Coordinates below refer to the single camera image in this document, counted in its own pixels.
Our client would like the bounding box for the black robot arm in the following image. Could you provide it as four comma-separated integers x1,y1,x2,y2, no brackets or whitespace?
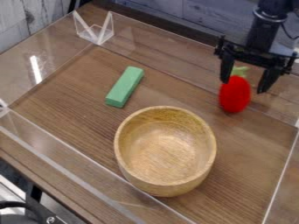
214,0,299,94

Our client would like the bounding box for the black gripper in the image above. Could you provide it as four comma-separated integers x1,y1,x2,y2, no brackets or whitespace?
215,11,298,94

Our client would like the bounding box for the red strawberry toy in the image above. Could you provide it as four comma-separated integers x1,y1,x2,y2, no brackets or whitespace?
219,66,251,113

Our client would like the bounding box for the black table clamp base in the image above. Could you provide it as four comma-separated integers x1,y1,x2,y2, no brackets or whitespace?
0,185,70,224

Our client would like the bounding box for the clear acrylic corner bracket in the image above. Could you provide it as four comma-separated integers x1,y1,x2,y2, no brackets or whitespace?
72,11,115,46

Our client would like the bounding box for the clear acrylic tray wall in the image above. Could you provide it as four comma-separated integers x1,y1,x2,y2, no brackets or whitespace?
0,100,195,224

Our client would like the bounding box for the green rectangular block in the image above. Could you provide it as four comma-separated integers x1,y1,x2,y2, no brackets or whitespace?
106,66,144,108

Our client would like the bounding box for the wooden bowl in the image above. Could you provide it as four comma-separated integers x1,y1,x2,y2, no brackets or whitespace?
114,106,218,197

